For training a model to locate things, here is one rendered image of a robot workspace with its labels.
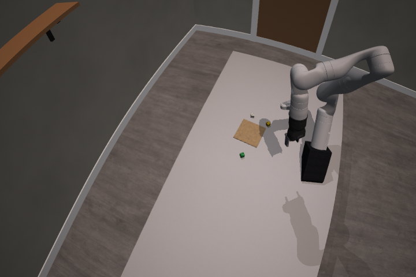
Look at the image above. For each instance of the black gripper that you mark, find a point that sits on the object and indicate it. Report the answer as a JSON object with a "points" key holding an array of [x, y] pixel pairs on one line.
{"points": [[297, 122]]}

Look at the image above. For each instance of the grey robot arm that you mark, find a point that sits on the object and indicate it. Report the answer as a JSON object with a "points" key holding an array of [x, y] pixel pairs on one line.
{"points": [[341, 79]]}

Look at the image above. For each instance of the tan square mat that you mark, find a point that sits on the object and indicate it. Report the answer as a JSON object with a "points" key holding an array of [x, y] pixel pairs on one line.
{"points": [[249, 132]]}

